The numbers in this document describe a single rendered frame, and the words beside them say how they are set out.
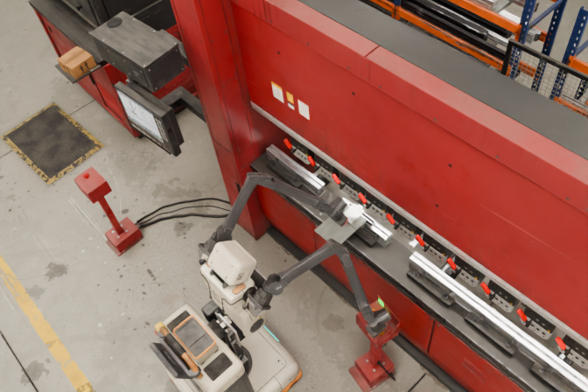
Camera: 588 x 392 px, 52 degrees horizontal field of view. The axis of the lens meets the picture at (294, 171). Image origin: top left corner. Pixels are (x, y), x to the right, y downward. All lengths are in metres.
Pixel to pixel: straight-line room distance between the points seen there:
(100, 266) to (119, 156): 1.13
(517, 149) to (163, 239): 3.29
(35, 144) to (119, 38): 2.72
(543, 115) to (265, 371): 2.41
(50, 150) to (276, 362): 3.08
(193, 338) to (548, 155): 2.11
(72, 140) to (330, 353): 3.14
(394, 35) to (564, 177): 0.94
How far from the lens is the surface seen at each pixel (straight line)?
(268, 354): 4.03
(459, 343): 3.57
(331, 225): 3.58
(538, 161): 2.30
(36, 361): 4.83
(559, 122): 2.42
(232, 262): 3.07
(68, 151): 5.86
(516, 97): 2.47
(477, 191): 2.65
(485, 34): 4.64
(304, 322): 4.39
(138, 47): 3.43
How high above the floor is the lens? 4.00
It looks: 51 degrees down
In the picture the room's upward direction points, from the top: 8 degrees counter-clockwise
